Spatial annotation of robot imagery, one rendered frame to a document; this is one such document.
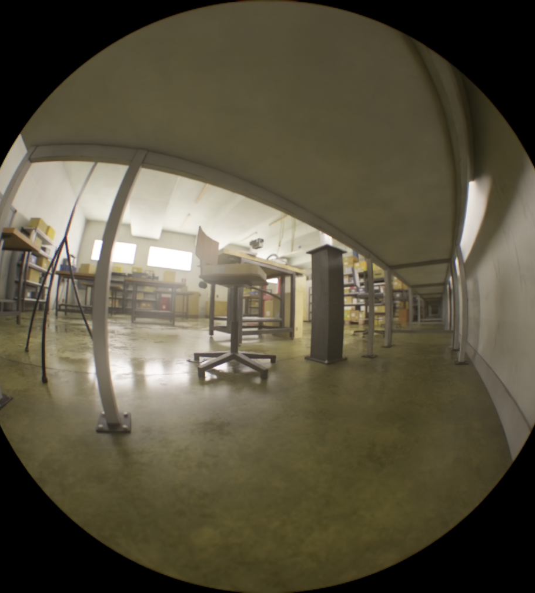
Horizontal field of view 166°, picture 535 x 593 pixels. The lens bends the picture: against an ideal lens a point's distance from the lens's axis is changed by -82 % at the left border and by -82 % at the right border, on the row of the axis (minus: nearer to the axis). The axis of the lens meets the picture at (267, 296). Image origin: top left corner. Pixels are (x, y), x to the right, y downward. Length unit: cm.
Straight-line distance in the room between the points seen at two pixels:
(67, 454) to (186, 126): 91
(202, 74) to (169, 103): 13
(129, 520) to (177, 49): 88
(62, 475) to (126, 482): 16
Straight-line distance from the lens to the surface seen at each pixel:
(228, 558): 37
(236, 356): 115
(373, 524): 42
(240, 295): 190
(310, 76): 55
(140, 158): 72
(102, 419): 68
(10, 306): 542
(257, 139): 65
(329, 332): 133
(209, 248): 141
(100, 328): 55
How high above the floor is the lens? 36
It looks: 5 degrees up
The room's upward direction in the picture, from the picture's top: 1 degrees clockwise
